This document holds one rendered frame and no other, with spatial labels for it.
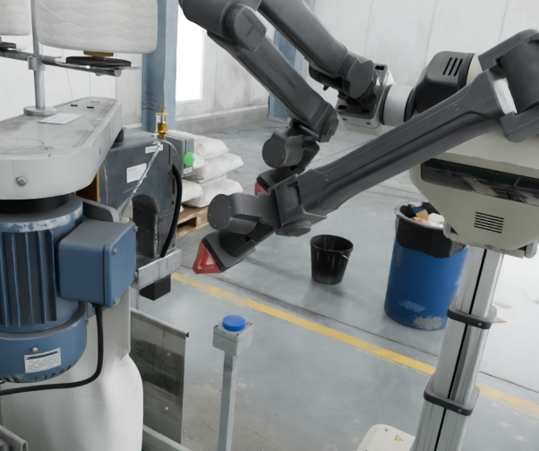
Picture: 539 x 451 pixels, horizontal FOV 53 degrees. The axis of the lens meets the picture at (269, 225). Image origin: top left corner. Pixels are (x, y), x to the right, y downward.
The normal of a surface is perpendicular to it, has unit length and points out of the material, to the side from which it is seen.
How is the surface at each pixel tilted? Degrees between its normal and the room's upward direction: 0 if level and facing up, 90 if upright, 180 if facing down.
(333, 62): 102
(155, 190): 90
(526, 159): 40
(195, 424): 0
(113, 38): 91
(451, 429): 90
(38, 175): 91
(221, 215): 72
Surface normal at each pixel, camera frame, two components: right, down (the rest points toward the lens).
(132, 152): 0.86, 0.25
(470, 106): -0.70, -0.12
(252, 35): 0.74, 0.50
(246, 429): 0.09, -0.93
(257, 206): 0.65, -0.35
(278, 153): -0.59, 0.15
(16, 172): 0.34, 0.37
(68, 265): -0.11, 0.34
